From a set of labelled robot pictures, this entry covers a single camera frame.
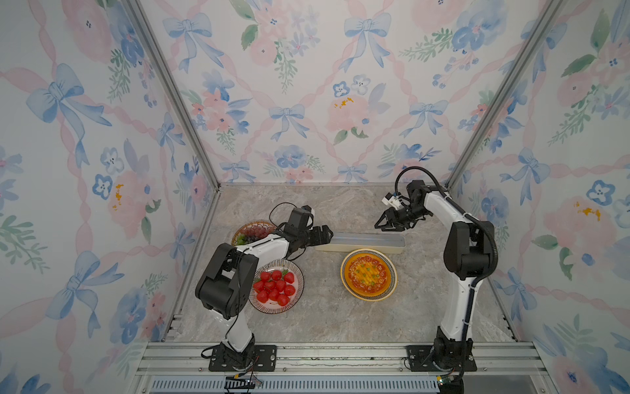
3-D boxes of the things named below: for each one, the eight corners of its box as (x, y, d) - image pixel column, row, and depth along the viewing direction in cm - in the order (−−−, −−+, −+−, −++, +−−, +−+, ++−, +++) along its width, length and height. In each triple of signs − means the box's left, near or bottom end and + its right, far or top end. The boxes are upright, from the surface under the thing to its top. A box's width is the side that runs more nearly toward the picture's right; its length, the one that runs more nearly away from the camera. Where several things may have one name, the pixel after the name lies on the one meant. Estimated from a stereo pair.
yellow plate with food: (342, 301, 87) (343, 299, 85) (339, 252, 99) (340, 249, 97) (400, 301, 87) (402, 299, 85) (390, 252, 99) (392, 249, 97)
